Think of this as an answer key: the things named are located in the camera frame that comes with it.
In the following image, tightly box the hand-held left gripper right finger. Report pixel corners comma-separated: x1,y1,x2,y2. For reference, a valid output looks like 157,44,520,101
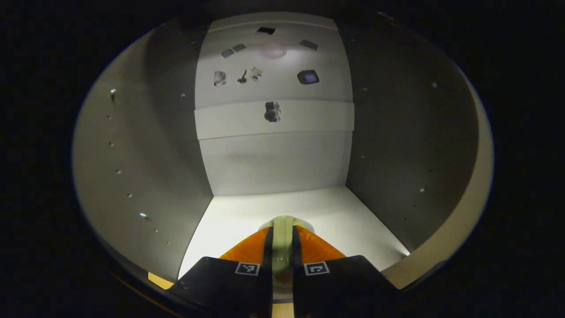
291,225,400,318

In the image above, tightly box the beige cabinet door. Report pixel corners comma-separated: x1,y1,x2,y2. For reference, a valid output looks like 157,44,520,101
382,84,495,291

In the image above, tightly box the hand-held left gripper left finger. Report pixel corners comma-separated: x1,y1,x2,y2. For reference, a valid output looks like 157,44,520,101
170,226,275,318

